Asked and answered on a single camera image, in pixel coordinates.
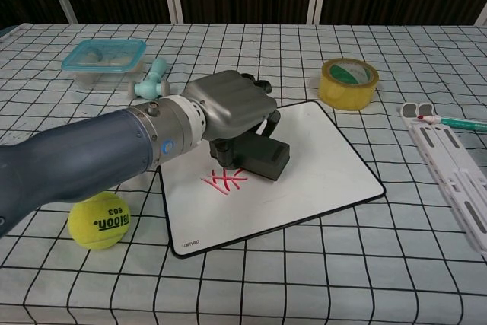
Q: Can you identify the left robot hand grey black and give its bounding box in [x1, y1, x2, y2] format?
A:
[181, 69, 283, 168]

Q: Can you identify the grey board eraser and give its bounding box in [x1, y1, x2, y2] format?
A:
[231, 132, 292, 182]

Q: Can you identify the clear container teal lid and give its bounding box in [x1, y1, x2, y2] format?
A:
[62, 38, 148, 88]

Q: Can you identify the white folding stand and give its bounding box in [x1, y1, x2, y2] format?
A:
[399, 101, 487, 253]

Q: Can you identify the beige wooden stamp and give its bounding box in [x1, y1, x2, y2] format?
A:
[74, 47, 132, 88]

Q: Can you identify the green marker pen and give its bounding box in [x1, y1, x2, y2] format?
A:
[416, 113, 487, 131]

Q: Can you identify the white drawing board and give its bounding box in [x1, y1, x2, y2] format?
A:
[158, 100, 385, 259]

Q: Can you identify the white black checkered tablecloth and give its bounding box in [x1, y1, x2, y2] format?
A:
[0, 22, 487, 325]

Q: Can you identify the yellow tape roll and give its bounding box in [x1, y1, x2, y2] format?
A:
[318, 57, 380, 112]

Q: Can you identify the yellow tennis ball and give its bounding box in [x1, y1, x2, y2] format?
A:
[67, 192, 132, 251]

